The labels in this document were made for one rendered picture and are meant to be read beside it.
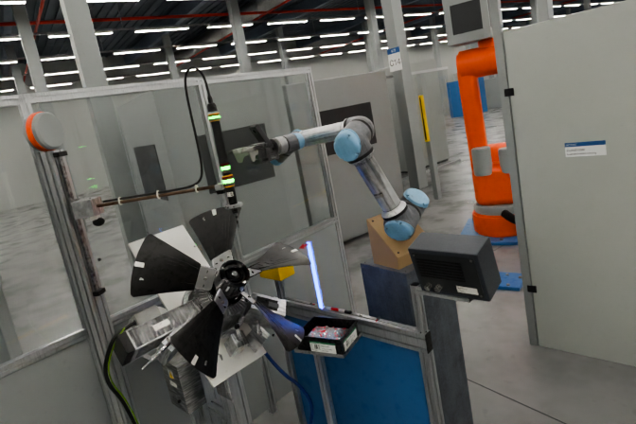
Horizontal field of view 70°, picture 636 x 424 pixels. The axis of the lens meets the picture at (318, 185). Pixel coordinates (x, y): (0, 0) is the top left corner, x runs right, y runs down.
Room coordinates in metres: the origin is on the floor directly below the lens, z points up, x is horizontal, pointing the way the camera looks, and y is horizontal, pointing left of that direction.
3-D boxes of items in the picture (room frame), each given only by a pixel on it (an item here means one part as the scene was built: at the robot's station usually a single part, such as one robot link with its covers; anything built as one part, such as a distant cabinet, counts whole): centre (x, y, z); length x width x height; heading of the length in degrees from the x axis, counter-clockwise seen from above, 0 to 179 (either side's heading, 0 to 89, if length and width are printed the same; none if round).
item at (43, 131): (1.89, 1.05, 1.88); 0.17 x 0.15 x 0.16; 135
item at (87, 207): (1.87, 0.95, 1.55); 0.10 x 0.07 x 0.08; 80
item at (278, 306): (1.81, 0.32, 0.98); 0.20 x 0.16 x 0.20; 45
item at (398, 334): (1.94, 0.01, 0.82); 0.90 x 0.04 x 0.08; 45
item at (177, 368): (1.84, 0.73, 0.73); 0.15 x 0.09 x 0.22; 45
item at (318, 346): (1.77, 0.08, 0.84); 0.22 x 0.17 x 0.07; 59
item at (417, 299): (1.63, -0.29, 0.96); 0.03 x 0.03 x 0.20; 45
